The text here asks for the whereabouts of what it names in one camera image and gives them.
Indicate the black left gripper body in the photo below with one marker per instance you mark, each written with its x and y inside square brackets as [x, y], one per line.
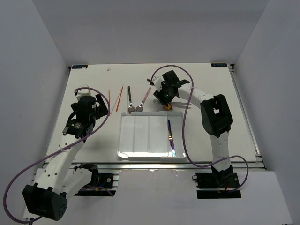
[101, 110]

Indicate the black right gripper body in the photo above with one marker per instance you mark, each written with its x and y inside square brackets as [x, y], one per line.
[164, 95]

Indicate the ornate silver knife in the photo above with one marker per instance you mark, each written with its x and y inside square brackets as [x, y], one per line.
[174, 104]

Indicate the rainbow iridescent knife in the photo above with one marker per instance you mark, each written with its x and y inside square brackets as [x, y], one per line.
[171, 138]

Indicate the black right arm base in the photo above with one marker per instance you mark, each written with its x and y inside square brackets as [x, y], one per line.
[217, 185]

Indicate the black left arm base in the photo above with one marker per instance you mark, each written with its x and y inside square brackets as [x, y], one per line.
[101, 184]

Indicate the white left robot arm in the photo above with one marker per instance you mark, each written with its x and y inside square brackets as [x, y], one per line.
[48, 196]

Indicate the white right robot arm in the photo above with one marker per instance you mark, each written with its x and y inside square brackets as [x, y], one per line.
[215, 113]

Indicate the rainbow iridescent spoon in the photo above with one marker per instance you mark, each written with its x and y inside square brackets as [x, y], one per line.
[168, 107]

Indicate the orange chopstick left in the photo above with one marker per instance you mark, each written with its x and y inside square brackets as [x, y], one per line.
[109, 102]

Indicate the orange chopstick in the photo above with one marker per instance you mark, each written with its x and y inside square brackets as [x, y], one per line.
[109, 102]
[118, 103]

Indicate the orange chopstick right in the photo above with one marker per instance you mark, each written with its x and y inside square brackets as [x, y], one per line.
[118, 103]

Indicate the blue label sticker left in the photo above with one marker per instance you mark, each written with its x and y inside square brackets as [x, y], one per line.
[79, 67]

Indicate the blue label sticker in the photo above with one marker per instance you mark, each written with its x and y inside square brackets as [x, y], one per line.
[218, 64]
[79, 67]

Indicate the blue label sticker right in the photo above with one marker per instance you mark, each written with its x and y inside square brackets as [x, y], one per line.
[218, 64]

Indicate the white divided cutlery tray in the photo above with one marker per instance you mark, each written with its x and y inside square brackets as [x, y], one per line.
[144, 136]

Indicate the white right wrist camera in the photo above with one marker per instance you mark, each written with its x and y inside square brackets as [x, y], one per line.
[156, 82]

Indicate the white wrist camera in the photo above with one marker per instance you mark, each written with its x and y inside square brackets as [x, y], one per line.
[156, 82]
[82, 92]

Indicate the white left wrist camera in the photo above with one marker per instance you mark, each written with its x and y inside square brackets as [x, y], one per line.
[82, 92]

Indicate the pink handled spoon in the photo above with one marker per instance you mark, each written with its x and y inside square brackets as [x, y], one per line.
[139, 108]

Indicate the black handled spoon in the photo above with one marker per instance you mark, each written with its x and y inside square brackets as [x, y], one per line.
[130, 108]

